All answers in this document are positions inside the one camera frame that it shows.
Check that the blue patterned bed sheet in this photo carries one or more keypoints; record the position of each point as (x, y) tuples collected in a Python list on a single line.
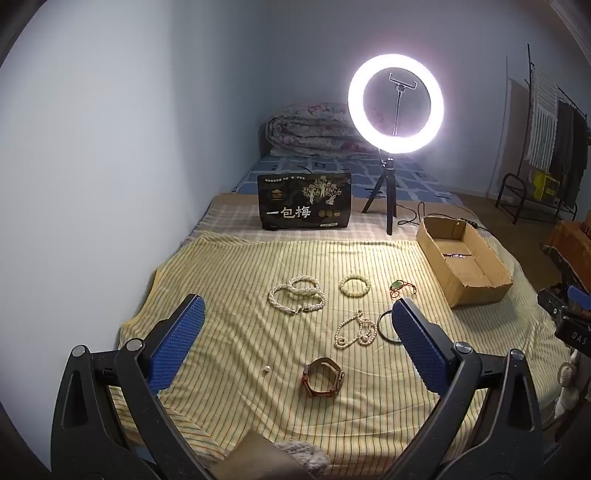
[(415, 180)]

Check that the cardboard box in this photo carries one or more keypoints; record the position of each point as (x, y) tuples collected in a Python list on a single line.
[(480, 290)]

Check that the black metal stand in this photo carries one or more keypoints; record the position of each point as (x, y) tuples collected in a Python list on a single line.
[(505, 184)]

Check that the dark hanging clothes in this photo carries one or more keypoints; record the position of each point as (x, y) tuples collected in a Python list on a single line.
[(570, 152)]

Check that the yellow striped cloth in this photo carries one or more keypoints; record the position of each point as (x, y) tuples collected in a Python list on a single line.
[(231, 286)]

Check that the brown cardboard piece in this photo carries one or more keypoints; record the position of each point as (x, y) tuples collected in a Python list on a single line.
[(249, 457)]

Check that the yellow box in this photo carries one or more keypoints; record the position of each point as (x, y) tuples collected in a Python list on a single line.
[(547, 184)]

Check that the white knit hanging cloth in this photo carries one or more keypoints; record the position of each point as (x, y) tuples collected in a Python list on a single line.
[(542, 120)]

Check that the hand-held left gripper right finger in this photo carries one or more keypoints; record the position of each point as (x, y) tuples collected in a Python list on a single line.
[(420, 341)]

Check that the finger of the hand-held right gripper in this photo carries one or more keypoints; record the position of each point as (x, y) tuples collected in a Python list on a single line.
[(551, 302), (578, 294)]

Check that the dark thin bangle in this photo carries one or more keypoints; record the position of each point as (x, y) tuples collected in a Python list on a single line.
[(379, 325)]

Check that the grey fuzzy cloth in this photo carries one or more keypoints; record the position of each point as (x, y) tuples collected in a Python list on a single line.
[(304, 457)]

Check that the black clothes rack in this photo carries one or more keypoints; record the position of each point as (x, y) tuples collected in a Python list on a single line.
[(529, 69)]

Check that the black snack bag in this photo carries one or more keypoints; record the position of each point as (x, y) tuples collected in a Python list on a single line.
[(300, 203)]

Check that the folded floral quilt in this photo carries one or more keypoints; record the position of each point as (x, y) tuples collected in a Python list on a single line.
[(304, 129)]

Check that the black tripod stand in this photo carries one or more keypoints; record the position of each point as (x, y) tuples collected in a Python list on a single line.
[(390, 198)]

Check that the beige plaid bed sheet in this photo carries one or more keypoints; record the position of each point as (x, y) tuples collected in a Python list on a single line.
[(231, 214)]

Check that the brown cardboard carton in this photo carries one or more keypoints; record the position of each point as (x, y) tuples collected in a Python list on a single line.
[(570, 244)]

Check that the person's right hand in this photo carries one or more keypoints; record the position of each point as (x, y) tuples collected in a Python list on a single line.
[(568, 392)]

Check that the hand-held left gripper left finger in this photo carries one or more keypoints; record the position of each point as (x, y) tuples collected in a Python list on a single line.
[(178, 341)]

